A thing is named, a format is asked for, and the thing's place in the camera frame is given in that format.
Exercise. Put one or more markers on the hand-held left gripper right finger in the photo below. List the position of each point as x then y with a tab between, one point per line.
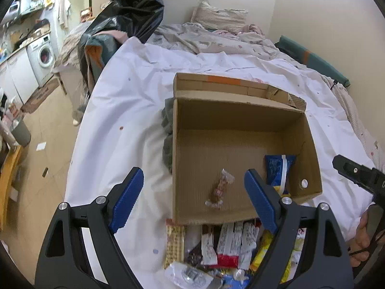
260	201

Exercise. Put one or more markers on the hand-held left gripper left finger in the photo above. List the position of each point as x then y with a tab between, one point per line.
127	198

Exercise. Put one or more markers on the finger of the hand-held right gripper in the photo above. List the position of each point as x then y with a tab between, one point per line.
352	170

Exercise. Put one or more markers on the clear brown snack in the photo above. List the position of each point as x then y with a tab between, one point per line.
219	188

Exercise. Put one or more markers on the brown cardboard box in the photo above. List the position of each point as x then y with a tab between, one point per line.
228	144

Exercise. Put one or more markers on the person's right hand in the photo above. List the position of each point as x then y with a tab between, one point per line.
361	240

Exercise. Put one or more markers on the dark blue snack packet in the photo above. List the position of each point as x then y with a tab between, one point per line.
275	168

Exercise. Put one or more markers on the white red snack packet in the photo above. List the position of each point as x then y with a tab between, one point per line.
228	240

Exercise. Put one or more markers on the orange yellow snack packet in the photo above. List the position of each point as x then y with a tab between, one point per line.
263	253

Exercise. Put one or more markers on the yellow white snack packet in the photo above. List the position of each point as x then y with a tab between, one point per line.
299	246

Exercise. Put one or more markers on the grey cloth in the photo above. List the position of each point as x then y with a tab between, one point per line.
167	150

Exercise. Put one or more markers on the beige wafer packet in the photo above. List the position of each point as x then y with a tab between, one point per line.
174	246

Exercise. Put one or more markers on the brown white snack bar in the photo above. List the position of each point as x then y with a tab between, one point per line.
209	246

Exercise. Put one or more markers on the light blue candy packet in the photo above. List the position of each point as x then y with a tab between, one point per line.
234	283

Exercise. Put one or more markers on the dark brown snack packet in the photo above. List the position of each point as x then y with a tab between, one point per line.
194	257

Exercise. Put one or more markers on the small black floor object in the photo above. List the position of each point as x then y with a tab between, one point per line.
45	172

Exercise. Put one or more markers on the clear plastic packet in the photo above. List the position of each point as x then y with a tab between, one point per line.
186	275

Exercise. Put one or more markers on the white paper scrap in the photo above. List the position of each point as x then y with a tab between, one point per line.
41	146

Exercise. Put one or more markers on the white bed sheet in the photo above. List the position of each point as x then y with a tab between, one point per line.
135	96

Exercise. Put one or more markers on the yellow wooden table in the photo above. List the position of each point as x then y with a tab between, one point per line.
9	180

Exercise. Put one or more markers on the grey trash bin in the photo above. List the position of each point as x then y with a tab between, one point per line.
22	134

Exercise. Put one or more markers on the brown door mat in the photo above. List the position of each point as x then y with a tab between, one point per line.
39	96

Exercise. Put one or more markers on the grey orange bag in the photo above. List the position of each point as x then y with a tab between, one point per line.
99	57

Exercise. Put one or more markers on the beige draped cloth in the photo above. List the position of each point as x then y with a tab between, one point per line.
69	51

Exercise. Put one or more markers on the white kitchen cabinet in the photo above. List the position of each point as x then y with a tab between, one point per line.
18	75

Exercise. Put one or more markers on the white washing machine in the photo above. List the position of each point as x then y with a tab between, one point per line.
42	57

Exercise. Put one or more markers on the crumpled blanket and pillow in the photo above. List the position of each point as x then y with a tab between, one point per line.
216	40

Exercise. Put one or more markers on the black plastic bag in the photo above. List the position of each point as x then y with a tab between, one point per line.
132	12

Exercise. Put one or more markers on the floral pillow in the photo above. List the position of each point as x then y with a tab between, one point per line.
219	16

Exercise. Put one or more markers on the hanging white towel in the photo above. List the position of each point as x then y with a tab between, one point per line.
63	12

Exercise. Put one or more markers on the white microwave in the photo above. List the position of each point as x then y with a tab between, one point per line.
13	9

